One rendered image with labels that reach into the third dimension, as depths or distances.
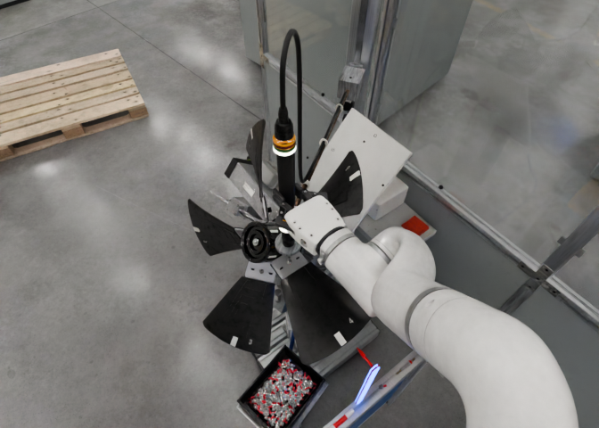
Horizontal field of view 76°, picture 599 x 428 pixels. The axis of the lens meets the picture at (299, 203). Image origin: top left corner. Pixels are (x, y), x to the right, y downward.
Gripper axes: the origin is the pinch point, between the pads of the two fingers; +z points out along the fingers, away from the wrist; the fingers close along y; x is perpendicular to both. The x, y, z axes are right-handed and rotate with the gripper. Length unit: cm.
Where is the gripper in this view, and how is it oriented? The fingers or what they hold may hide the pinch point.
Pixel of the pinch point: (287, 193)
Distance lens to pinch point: 84.5
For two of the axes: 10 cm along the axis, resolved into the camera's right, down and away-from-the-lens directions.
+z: -5.9, -6.3, 5.0
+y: 8.1, -4.6, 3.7
